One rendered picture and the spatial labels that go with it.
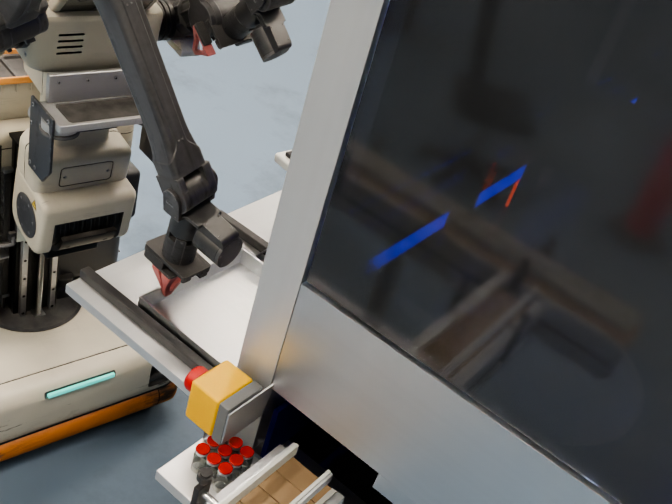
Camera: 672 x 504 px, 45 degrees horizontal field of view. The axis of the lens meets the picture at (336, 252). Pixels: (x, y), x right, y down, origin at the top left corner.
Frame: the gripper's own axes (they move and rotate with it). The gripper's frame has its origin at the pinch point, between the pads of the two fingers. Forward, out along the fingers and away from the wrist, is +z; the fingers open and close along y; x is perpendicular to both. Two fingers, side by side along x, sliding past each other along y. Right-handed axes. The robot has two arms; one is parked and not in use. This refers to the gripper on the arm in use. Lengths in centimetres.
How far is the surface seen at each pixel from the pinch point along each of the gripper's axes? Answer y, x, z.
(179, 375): 15.1, -10.2, 0.9
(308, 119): 22, -12, -55
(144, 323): 3.6, -8.1, 0.5
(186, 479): 31.0, -23.2, -0.8
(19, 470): -31, 0, 94
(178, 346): 11.2, -7.4, -0.7
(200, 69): -190, 214, 112
